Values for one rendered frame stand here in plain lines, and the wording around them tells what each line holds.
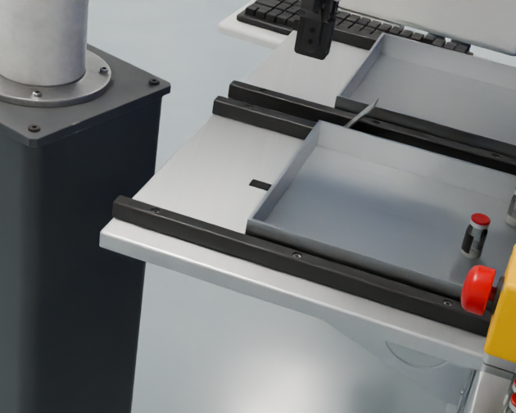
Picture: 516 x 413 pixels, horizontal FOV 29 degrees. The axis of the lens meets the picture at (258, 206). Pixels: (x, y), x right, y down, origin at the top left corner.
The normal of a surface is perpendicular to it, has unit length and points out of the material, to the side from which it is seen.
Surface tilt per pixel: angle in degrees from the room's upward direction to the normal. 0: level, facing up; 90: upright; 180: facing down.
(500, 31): 90
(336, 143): 90
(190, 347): 0
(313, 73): 0
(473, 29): 90
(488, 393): 0
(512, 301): 90
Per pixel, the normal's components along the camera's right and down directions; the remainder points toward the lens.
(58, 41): 0.48, 0.51
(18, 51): -0.28, 0.47
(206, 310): 0.14, -0.84
